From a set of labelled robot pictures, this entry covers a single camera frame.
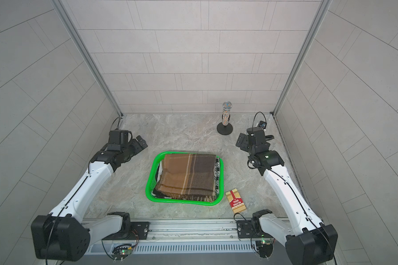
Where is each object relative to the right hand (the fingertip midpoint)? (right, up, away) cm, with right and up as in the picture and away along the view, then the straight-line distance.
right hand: (247, 138), depth 78 cm
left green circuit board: (-54, -45, -13) cm, 72 cm away
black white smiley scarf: (-15, -21, 0) cm, 26 cm away
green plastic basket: (-47, -18, +2) cm, 50 cm away
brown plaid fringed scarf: (-28, -18, -1) cm, 33 cm away
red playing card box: (-6, -31, 0) cm, 31 cm away
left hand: (-52, -3, +4) cm, 52 cm away
